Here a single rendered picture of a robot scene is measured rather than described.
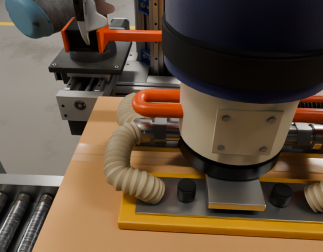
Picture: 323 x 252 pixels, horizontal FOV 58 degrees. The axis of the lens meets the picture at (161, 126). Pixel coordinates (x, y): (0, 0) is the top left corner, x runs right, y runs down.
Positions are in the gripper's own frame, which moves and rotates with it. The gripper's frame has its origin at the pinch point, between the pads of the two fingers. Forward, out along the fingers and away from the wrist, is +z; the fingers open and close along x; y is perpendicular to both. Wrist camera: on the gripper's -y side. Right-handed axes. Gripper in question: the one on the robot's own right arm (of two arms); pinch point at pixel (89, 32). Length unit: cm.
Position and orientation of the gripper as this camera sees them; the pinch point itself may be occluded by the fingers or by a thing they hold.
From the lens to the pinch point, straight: 71.4
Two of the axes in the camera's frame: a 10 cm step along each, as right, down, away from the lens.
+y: 10.0, 0.4, -0.5
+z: 0.0, 7.7, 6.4
